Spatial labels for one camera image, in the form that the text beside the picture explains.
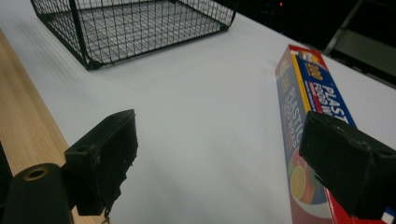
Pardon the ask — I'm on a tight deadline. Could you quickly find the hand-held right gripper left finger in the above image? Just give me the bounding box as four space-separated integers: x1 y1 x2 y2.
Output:
64 108 139 217

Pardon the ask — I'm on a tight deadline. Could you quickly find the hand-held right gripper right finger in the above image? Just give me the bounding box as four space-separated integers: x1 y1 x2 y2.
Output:
298 110 396 221

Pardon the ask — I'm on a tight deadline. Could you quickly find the blue plastic wrap box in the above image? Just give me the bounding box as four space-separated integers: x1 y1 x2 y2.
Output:
275 44 396 224

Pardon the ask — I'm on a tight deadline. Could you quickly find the black wire basket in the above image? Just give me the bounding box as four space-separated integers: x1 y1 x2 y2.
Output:
30 0 240 71

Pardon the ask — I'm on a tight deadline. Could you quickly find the metal stand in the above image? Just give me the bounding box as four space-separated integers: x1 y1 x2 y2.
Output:
322 0 365 56

